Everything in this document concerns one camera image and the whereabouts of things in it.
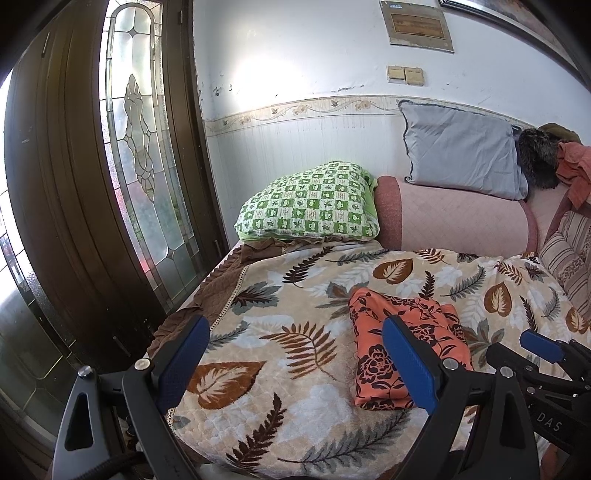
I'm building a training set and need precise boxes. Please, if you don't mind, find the pink quilted bolster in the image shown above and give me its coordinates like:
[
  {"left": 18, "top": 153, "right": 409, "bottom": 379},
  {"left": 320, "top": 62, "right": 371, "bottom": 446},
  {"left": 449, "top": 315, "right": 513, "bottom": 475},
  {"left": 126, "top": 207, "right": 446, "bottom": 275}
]
[{"left": 373, "top": 175, "right": 539, "bottom": 257}]

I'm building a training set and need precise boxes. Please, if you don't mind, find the leaded glass door panel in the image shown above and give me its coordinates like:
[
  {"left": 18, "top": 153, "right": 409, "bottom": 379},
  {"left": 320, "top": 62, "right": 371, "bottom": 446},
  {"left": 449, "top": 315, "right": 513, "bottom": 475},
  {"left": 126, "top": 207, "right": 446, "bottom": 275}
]
[
  {"left": 99, "top": 0, "right": 201, "bottom": 315},
  {"left": 0, "top": 69, "right": 61, "bottom": 435}
]

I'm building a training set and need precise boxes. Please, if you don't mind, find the green checked pillow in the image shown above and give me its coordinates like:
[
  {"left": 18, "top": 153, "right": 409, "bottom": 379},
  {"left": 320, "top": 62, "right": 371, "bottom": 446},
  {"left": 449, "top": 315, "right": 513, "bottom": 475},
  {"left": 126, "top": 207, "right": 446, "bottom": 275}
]
[{"left": 234, "top": 161, "right": 380, "bottom": 243}]

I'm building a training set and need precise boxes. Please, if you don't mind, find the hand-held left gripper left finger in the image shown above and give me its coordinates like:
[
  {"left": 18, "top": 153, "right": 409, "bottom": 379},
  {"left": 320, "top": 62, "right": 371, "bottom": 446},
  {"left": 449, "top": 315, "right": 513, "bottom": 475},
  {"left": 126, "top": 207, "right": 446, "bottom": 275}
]
[{"left": 52, "top": 315, "right": 211, "bottom": 480}]

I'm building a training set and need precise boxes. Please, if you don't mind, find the dark wooden door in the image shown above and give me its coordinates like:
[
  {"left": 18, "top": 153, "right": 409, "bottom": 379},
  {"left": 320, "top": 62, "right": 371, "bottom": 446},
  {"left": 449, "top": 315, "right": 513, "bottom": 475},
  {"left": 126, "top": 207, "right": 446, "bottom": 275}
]
[{"left": 0, "top": 0, "right": 232, "bottom": 462}]

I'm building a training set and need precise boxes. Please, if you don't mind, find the leaf print blanket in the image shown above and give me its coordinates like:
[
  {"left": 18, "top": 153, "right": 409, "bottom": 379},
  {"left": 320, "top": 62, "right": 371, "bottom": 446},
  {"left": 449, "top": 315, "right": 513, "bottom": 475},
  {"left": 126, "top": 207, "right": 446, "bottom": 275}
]
[{"left": 166, "top": 242, "right": 591, "bottom": 480}]

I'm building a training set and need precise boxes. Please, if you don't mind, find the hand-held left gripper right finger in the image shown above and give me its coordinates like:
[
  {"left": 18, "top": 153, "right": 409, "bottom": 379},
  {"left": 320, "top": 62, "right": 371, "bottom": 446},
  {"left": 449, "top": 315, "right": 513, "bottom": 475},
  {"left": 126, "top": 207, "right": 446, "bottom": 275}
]
[{"left": 382, "top": 314, "right": 541, "bottom": 480}]

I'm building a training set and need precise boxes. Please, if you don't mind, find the dark framed picture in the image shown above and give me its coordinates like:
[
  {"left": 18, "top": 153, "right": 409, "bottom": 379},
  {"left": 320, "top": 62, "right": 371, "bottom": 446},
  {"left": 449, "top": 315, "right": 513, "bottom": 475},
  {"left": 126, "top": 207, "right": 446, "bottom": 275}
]
[{"left": 438, "top": 0, "right": 578, "bottom": 65}]

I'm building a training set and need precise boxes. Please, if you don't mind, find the grey pillow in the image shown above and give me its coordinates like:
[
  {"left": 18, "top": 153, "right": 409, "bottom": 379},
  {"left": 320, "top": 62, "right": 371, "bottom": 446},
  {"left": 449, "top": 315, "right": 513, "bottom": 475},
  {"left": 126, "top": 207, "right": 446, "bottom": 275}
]
[{"left": 398, "top": 99, "right": 529, "bottom": 201}]

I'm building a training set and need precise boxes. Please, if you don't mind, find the brown cloth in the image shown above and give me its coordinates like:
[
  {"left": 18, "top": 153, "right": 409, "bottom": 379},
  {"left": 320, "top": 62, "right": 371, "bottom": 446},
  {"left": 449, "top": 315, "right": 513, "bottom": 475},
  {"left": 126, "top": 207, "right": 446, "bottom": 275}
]
[{"left": 538, "top": 122, "right": 583, "bottom": 145}]

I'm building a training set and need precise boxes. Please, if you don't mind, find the rust red cloth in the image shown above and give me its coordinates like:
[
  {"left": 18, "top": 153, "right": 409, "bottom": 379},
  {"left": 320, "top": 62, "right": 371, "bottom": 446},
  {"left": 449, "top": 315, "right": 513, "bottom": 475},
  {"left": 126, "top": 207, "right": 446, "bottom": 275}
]
[{"left": 555, "top": 142, "right": 591, "bottom": 208}]

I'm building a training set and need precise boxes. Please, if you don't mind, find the orange floral garment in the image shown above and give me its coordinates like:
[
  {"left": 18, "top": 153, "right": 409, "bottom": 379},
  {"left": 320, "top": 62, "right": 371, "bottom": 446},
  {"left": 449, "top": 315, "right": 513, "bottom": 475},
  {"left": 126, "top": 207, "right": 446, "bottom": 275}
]
[{"left": 348, "top": 287, "right": 474, "bottom": 411}]

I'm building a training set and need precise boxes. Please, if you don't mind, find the pink quilted cushion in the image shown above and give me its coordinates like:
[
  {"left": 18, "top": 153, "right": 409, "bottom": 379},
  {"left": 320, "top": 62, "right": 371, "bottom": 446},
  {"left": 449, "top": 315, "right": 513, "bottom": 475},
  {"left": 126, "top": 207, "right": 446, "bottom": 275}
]
[{"left": 526, "top": 185, "right": 571, "bottom": 254}]

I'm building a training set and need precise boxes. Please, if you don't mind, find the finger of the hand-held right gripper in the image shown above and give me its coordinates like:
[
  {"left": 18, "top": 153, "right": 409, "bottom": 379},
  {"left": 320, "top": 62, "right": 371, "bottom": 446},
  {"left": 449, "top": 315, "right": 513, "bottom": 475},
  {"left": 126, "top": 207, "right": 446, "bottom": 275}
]
[
  {"left": 519, "top": 330, "right": 591, "bottom": 370},
  {"left": 486, "top": 342, "right": 578, "bottom": 398}
]

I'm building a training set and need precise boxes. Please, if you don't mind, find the dark furry cushion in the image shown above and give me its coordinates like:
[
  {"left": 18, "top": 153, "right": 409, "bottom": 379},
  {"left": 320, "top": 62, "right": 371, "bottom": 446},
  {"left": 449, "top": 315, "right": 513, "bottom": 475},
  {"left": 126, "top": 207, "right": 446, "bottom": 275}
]
[{"left": 516, "top": 128, "right": 561, "bottom": 190}]

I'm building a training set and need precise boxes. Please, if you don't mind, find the framed wall plaque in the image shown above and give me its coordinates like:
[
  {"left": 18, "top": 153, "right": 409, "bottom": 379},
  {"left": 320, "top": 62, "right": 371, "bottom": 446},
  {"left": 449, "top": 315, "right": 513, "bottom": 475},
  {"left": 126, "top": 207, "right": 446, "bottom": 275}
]
[{"left": 379, "top": 0, "right": 454, "bottom": 54}]

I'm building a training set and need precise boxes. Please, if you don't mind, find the striped cushion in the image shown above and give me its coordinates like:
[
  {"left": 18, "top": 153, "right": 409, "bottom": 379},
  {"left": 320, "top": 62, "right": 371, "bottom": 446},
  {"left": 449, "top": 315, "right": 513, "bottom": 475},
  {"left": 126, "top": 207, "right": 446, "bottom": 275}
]
[{"left": 538, "top": 210, "right": 591, "bottom": 319}]

